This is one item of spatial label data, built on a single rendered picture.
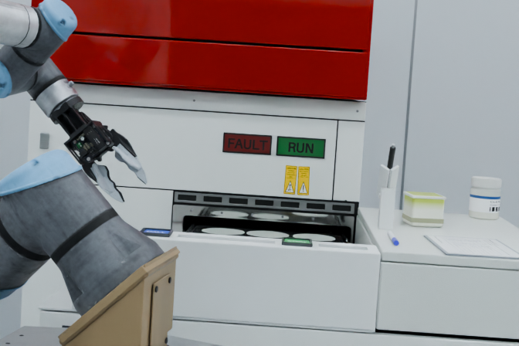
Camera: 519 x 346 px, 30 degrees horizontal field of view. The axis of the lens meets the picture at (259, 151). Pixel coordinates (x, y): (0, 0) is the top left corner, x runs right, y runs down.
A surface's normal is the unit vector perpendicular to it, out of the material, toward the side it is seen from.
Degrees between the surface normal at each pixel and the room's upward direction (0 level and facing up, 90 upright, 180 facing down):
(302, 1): 90
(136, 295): 90
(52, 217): 88
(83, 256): 74
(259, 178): 90
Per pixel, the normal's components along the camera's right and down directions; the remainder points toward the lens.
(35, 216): -0.35, 0.22
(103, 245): 0.04, -0.51
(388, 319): -0.03, 0.07
